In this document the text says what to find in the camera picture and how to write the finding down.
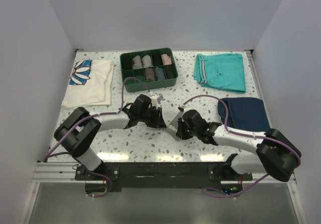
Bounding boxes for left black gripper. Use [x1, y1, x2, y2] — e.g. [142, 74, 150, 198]
[138, 105, 166, 129]

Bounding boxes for grey cream underwear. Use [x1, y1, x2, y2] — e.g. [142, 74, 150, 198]
[166, 111, 183, 141]

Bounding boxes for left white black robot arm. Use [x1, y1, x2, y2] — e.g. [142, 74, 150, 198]
[54, 103, 166, 180]

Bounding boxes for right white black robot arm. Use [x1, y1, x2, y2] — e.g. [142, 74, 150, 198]
[168, 118, 301, 182]

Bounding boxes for brown rolled underwear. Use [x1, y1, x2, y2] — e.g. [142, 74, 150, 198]
[144, 68, 155, 82]

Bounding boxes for black rolled underwear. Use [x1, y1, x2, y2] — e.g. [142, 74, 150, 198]
[164, 65, 176, 79]

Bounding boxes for pink rolled underwear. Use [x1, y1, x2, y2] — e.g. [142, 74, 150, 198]
[161, 54, 172, 65]

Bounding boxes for navy striped rolled sock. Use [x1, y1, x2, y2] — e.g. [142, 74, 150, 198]
[155, 67, 166, 81]

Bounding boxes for green compartment organizer tray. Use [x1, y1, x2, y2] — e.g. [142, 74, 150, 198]
[120, 48, 178, 92]

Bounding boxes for grey striped rolled sock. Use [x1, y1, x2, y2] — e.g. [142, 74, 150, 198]
[132, 55, 143, 69]

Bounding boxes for white grey rolled sock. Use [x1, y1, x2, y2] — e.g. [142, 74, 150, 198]
[141, 55, 153, 68]

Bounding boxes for white daisy print shirt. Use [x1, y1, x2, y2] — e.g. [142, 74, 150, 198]
[61, 59, 114, 109]

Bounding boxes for navy folded garment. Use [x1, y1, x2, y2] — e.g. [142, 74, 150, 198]
[221, 97, 270, 132]

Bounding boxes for teal folded shorts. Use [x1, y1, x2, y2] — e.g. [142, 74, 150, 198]
[193, 53, 246, 93]

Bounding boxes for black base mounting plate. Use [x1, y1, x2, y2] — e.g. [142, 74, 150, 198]
[75, 162, 253, 193]

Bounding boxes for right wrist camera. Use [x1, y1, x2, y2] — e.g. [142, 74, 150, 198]
[179, 106, 206, 129]

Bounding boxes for aluminium frame rail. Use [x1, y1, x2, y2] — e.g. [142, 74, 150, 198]
[32, 162, 78, 183]

